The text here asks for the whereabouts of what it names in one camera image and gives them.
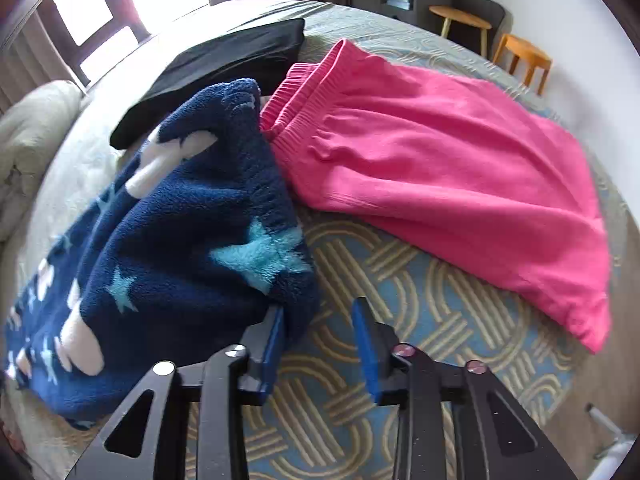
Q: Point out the folded beige duvet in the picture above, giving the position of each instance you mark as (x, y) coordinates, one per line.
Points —
(32, 131)

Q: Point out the dark grey chair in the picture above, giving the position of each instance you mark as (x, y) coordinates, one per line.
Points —
(468, 36)

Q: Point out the navy star fleece pants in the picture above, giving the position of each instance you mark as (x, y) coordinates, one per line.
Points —
(192, 243)

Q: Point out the black folded garment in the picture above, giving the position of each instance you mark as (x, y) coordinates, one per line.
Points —
(263, 53)

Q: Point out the patterned blue bedspread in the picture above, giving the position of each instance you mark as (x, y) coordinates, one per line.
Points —
(320, 421)

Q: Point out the wooden stool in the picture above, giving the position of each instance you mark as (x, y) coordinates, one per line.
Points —
(523, 50)

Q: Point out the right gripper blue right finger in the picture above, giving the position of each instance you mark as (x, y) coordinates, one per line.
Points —
(385, 375)

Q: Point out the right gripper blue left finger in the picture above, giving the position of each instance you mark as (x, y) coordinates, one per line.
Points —
(264, 343)

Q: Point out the round wooden side table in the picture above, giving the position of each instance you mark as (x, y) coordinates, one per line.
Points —
(450, 15)

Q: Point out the window with dark frame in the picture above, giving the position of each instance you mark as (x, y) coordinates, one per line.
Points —
(92, 36)

